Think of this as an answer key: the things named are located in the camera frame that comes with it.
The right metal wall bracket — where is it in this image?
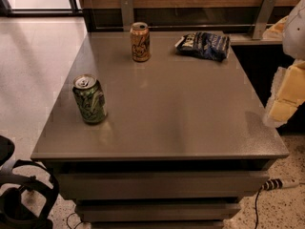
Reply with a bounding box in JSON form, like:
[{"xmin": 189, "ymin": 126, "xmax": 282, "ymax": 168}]
[{"xmin": 252, "ymin": 0, "xmax": 276, "ymax": 40}]

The grey drawer cabinet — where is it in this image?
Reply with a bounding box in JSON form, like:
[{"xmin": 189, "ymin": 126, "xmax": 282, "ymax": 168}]
[{"xmin": 32, "ymin": 32, "xmax": 288, "ymax": 229}]

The black floor cable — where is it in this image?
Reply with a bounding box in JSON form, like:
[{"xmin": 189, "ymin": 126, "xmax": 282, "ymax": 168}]
[{"xmin": 253, "ymin": 188, "xmax": 264, "ymax": 229}]

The left metal wall bracket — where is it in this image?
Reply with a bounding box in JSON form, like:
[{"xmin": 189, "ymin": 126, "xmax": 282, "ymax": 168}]
[{"xmin": 120, "ymin": 0, "xmax": 134, "ymax": 31}]

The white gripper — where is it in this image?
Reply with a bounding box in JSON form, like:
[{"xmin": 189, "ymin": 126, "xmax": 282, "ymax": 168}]
[{"xmin": 263, "ymin": 0, "xmax": 305, "ymax": 124}]

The white power strip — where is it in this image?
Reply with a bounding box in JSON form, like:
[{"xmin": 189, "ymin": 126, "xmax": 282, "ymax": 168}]
[{"xmin": 261, "ymin": 178, "xmax": 299, "ymax": 191}]

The blue chip bag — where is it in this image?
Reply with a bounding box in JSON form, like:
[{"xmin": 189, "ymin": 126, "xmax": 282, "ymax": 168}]
[{"xmin": 175, "ymin": 31, "xmax": 231, "ymax": 62}]

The black window frame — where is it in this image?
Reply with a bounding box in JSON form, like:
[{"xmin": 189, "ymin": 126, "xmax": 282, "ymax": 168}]
[{"xmin": 0, "ymin": 0, "xmax": 82, "ymax": 17}]

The orange soda can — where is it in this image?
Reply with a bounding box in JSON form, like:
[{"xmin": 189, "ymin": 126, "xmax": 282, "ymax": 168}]
[{"xmin": 131, "ymin": 22, "xmax": 151, "ymax": 62}]

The metal wall bracket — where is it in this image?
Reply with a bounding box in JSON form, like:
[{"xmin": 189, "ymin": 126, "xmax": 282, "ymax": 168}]
[
  {"xmin": 120, "ymin": 0, "xmax": 134, "ymax": 31},
  {"xmin": 252, "ymin": 0, "xmax": 276, "ymax": 40}
]

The green soda can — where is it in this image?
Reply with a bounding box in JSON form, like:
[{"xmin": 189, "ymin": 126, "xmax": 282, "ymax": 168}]
[{"xmin": 72, "ymin": 74, "xmax": 107, "ymax": 124}]

